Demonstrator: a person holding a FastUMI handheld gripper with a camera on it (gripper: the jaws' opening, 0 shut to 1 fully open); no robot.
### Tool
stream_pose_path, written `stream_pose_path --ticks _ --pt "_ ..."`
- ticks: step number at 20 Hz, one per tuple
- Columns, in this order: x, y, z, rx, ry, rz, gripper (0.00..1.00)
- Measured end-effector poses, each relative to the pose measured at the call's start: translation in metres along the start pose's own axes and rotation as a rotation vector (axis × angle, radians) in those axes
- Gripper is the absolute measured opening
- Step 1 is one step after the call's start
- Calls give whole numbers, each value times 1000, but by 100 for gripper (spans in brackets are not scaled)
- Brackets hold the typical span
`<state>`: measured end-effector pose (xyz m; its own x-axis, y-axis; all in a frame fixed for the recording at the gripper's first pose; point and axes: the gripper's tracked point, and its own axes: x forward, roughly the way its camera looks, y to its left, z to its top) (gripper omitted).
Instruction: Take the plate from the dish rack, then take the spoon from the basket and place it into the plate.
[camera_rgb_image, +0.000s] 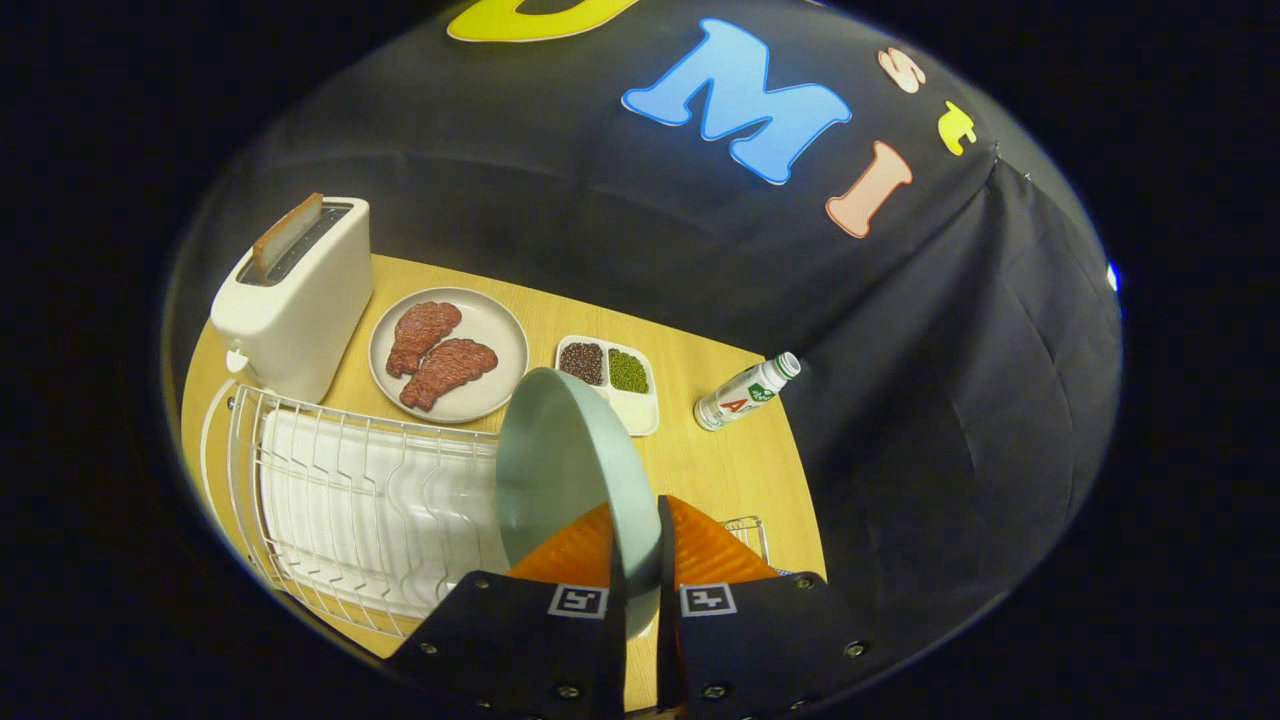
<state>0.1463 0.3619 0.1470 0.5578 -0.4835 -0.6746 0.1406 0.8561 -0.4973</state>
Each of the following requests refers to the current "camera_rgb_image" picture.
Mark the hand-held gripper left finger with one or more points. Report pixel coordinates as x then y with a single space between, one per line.
615 650

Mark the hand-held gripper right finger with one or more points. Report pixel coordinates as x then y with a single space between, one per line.
668 650

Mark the toast slice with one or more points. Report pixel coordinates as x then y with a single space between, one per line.
285 235

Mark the brown steak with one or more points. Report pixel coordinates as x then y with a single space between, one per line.
420 330
450 368

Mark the black backdrop cloth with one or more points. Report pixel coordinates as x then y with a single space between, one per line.
950 400

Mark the white toaster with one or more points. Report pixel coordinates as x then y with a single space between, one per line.
300 310

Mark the beige plate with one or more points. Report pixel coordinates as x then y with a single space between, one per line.
495 325

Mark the pale green plate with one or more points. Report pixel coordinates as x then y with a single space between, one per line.
565 460

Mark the white divided tray with beans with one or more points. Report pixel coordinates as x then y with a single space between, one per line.
635 410

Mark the white green-label drink bottle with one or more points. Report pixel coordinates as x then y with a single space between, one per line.
745 392

